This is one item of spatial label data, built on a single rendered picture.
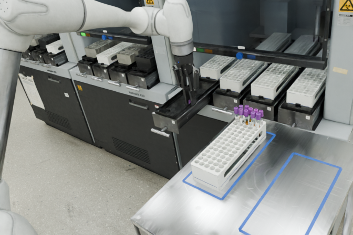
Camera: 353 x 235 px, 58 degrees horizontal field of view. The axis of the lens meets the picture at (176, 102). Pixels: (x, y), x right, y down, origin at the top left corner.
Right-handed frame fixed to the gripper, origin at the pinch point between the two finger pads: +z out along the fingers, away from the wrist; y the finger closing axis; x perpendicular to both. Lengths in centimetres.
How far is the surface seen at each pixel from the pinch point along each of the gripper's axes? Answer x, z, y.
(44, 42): -19, -3, 143
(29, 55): -12, 6, 158
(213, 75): -21.7, 0.5, 1.5
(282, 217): 39, 2, -56
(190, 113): 3.7, 5.9, -2.2
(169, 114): 12.1, 2.5, 2.4
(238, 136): 19.6, -3.1, -33.9
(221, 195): 40, 2, -39
